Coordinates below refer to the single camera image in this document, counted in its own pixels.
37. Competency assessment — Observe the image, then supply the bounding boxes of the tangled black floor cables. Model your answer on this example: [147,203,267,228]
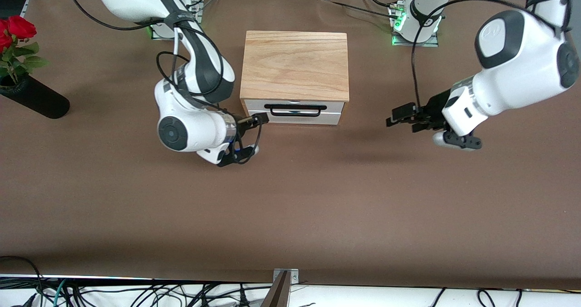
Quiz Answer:
[68,282,273,307]

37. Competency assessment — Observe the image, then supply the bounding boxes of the brown paper table cover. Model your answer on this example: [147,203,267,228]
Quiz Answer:
[0,0,581,291]

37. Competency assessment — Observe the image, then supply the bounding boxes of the metal base plate left arm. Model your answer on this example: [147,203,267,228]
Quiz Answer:
[391,31,440,48]

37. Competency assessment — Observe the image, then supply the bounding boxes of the black wire drawer handle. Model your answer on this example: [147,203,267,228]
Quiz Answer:
[264,104,328,118]

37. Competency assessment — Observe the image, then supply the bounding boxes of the black cylindrical vase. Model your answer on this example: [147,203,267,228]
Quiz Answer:
[0,73,71,119]

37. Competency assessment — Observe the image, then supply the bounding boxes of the metal bracket with post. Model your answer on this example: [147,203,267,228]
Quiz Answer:
[261,270,300,307]

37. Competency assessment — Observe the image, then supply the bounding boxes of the black base cable left arm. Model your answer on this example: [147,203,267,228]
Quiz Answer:
[313,0,401,20]

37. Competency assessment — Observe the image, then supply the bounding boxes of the black looped floor cable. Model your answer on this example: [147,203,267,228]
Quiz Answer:
[0,255,45,307]

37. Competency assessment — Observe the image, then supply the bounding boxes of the wooden drawer with white front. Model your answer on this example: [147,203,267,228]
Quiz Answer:
[246,100,345,126]

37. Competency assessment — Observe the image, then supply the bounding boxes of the teal floor cable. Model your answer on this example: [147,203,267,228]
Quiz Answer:
[51,280,68,307]

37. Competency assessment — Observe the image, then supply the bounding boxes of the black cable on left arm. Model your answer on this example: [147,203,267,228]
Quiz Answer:
[410,0,561,111]

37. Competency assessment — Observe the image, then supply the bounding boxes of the light wooden drawer cabinet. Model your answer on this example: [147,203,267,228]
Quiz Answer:
[239,31,350,115]

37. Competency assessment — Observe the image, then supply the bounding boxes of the red rose with green leaves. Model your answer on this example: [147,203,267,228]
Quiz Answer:
[0,20,14,53]
[2,15,50,88]

